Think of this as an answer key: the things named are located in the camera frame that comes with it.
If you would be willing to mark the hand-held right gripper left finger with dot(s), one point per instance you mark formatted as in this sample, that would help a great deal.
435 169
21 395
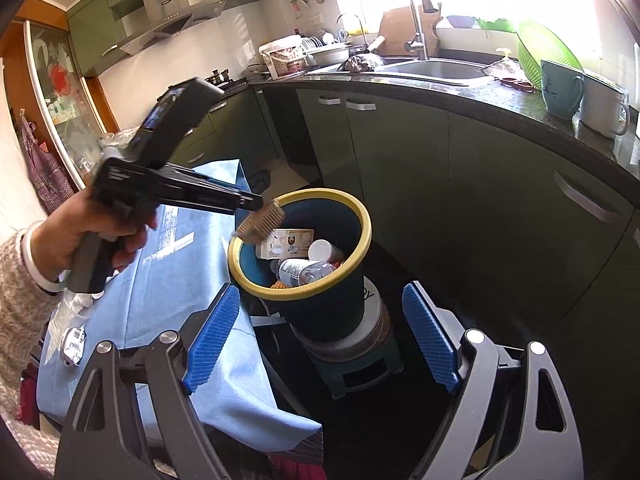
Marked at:
212 345

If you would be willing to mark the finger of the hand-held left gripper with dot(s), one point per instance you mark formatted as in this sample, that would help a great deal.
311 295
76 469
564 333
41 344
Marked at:
200 178
210 199

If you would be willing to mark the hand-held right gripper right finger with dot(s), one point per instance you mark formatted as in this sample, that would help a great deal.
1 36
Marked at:
430 340

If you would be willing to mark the brown plastic tray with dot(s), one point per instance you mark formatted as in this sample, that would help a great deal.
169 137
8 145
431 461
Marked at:
260 225

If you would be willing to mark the printed paper box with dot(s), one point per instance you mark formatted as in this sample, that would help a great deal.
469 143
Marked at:
285 245

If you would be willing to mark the orange snack bag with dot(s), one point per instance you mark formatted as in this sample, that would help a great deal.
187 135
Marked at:
280 285

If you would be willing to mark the dark blue yellow-rimmed bin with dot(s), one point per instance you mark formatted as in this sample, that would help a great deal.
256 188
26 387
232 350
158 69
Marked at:
325 315

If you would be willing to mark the crushed clear plastic bottle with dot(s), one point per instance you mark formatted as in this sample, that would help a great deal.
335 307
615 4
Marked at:
300 270

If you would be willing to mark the small white plastic cup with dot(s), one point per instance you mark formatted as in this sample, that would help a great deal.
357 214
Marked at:
322 250

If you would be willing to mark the silver printed food packet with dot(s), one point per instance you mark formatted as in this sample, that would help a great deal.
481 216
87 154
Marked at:
72 347

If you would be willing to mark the clear plastic wrap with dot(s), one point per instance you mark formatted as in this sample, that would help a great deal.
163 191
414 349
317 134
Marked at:
70 312

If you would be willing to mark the person's left forearm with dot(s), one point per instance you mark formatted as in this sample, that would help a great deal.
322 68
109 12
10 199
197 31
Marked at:
15 310

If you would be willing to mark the person's left hand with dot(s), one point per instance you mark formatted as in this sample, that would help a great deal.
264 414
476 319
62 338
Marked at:
65 240

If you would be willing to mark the clear plastic bag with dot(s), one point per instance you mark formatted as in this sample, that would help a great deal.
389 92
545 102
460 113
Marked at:
112 142

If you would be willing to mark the dark slipper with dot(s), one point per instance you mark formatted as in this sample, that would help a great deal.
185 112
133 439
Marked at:
261 180

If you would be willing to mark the blue patterned tablecloth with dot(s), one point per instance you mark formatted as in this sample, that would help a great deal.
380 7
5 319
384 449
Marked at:
175 270

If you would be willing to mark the gas stove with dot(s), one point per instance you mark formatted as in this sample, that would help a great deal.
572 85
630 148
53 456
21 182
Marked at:
234 85

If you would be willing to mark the checked hanging apron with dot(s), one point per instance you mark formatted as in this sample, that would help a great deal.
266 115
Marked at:
45 170

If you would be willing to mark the glass sliding door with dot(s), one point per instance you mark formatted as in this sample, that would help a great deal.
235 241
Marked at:
60 100

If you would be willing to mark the steel range hood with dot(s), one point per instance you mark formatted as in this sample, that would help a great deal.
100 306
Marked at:
170 25

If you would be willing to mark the green upper kitchen cabinets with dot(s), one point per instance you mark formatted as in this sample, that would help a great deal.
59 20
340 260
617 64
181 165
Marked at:
90 35

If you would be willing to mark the green kitchen cabinets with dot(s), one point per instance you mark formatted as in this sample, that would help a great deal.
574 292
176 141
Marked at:
400 160
90 35

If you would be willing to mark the white plastic bucket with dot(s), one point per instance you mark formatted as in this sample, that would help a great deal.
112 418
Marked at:
282 60

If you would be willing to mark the white basin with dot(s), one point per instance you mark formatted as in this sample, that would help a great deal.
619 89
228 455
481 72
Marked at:
330 55

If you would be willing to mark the dish rack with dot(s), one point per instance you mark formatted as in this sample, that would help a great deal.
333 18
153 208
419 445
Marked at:
315 40

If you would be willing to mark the green lower kitchen cabinets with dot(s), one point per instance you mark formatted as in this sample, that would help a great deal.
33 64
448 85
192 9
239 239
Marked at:
400 160

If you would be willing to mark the grey dish cloth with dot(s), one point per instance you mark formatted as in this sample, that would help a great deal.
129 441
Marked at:
362 63

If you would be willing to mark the brown cutting board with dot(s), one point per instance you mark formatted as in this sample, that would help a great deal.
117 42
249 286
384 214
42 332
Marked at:
395 30

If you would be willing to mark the steel sink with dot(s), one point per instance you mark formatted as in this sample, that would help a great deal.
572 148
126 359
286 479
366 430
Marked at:
435 71

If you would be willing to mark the steel faucet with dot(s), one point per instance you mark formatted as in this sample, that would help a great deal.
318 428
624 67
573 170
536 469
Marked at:
417 35

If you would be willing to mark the red soap dish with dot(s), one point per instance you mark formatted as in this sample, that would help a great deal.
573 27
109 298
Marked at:
517 84

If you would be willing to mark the teal mug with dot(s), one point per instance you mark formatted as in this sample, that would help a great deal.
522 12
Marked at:
560 90

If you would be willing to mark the white mug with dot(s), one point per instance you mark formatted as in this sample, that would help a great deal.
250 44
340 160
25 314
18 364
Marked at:
600 110

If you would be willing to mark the pump soap dispenser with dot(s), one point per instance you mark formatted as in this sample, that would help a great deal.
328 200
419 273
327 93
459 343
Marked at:
505 55

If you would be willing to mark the pale purple bowl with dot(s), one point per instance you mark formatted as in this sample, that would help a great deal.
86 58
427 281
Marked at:
460 21

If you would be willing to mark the green plastic colander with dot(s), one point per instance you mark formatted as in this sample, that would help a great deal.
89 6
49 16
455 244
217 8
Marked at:
542 45

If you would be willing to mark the green plastic basin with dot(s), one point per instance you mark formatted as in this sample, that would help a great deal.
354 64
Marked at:
497 25

